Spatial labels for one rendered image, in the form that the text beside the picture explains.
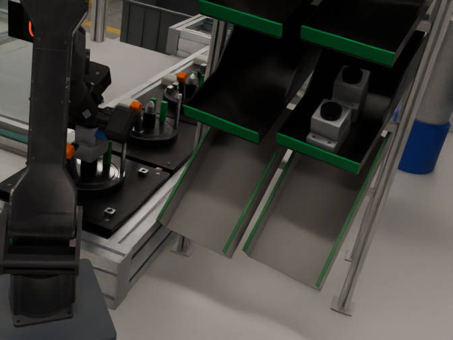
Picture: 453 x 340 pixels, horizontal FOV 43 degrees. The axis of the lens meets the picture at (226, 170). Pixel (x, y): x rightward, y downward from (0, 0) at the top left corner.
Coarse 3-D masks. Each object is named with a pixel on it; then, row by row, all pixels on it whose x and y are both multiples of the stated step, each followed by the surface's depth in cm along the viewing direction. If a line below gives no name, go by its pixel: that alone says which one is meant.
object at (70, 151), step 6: (72, 144) 100; (78, 144) 101; (66, 150) 97; (72, 150) 98; (66, 156) 98; (72, 156) 99; (72, 162) 100; (66, 168) 101; (72, 168) 101; (72, 174) 102
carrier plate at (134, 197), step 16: (128, 160) 119; (16, 176) 106; (128, 176) 113; (160, 176) 115; (0, 192) 102; (128, 192) 108; (144, 192) 109; (96, 208) 101; (128, 208) 103; (96, 224) 97; (112, 224) 98
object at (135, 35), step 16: (128, 0) 292; (144, 0) 316; (160, 0) 330; (176, 0) 327; (192, 0) 324; (128, 16) 296; (144, 16) 294; (160, 16) 291; (176, 16) 288; (192, 16) 285; (128, 32) 300; (144, 32) 297; (160, 32) 294; (144, 48) 301; (160, 48) 298
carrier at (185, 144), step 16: (144, 112) 128; (160, 112) 132; (176, 112) 130; (144, 128) 129; (160, 128) 130; (176, 128) 131; (192, 128) 138; (112, 144) 124; (128, 144) 125; (144, 144) 125; (160, 144) 126; (176, 144) 129; (192, 144) 130; (144, 160) 120; (160, 160) 121; (176, 160) 122
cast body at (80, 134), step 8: (80, 128) 103; (88, 128) 103; (96, 128) 103; (80, 136) 104; (88, 136) 103; (80, 144) 103; (88, 144) 104; (96, 144) 104; (104, 144) 107; (80, 152) 103; (88, 152) 103; (96, 152) 105; (104, 152) 108; (88, 160) 104
